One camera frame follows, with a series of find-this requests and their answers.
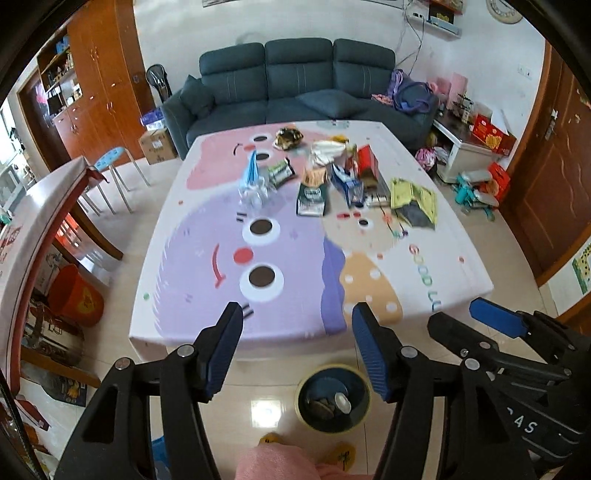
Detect blue stool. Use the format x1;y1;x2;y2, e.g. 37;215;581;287
78;147;151;215

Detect wall shelf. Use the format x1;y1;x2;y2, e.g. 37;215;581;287
409;0;462;38

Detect black standing fan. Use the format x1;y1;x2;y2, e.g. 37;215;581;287
146;64;169;104

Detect crumpled clear plastic bottle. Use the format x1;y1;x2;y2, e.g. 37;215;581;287
238;178;278;208

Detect wooden cabinet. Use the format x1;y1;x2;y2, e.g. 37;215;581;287
18;0;155;160

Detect pastel printed tablecloth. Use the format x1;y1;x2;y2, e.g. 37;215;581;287
129;121;494;358

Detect wooden door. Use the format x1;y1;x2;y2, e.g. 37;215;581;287
508;41;591;287

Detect green striped snack packet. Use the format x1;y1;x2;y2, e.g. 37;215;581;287
268;159;296;188

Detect dark blue-grey sofa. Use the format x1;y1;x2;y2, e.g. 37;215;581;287
161;38;439;160

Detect person's pink trouser leg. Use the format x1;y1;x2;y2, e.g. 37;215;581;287
235;444;375;480

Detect silver carton box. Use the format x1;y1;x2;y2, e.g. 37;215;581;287
331;165;366;208

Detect blue folded wrapper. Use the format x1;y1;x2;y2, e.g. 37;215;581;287
243;151;262;185

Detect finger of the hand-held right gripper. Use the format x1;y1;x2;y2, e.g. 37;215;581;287
470;298;587;365
427;312;568;379

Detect orange bucket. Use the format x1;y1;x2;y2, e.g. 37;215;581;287
47;264;105;328

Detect teal and white stools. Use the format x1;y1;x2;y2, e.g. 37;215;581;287
455;170;502;220

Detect yellow and grey cloth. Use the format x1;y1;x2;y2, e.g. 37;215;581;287
390;178;438;230

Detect pink foil bag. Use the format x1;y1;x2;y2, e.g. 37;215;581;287
414;147;451;174

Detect wide dark sofa pillow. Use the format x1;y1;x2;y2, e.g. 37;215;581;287
295;89;370;121

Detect wall poster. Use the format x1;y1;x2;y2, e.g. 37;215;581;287
571;242;591;296

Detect large red gift box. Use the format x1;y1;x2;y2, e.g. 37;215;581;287
472;114;517;157

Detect red carton box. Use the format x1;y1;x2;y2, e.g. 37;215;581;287
356;144;380;185

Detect cardboard box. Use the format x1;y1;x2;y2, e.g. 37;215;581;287
139;128;178;164

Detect dark green snack packet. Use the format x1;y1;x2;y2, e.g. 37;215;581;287
295;182;327;217

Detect purple bag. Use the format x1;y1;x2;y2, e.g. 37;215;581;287
390;69;439;114

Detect pink paper bag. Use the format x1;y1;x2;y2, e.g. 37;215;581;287
445;73;469;100

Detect small red gift box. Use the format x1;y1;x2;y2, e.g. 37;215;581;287
487;162;512;204

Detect dark waste bin yellow rim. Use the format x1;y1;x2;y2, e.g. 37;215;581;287
294;364;371;433

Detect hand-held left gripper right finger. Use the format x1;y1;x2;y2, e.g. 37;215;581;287
352;301;539;480

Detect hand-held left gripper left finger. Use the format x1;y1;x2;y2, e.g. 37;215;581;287
54;301;245;480

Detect white plastic bag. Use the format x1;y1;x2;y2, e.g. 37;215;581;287
308;141;347;167

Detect small dark sofa pillow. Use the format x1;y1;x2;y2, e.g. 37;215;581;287
179;75;217;121

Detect dark gold crumpled wrapper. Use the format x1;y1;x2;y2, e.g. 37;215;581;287
273;128;304;151

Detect wall clock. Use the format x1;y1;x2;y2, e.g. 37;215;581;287
487;0;525;25

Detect white side table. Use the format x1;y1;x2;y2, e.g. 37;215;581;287
434;113;509;184

